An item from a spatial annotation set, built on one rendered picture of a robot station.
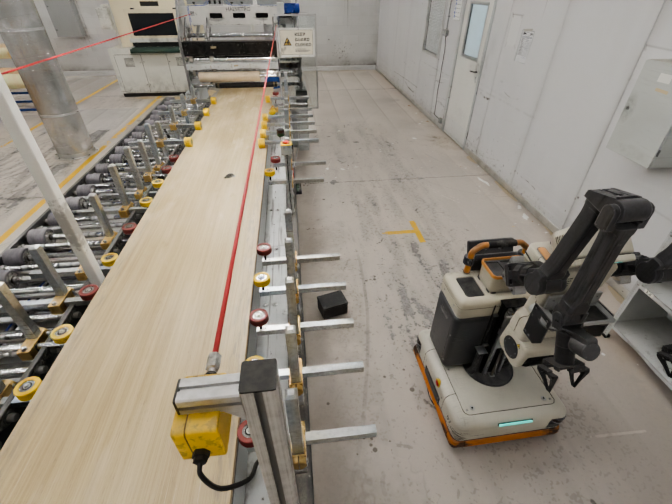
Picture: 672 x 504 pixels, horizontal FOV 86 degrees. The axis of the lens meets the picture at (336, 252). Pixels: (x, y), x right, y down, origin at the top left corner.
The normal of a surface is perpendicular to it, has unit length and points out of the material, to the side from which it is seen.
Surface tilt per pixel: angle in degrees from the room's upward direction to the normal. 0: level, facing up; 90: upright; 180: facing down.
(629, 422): 0
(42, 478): 0
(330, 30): 90
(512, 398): 0
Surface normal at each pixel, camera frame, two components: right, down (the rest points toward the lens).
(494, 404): 0.00, -0.80
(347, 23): 0.11, 0.59
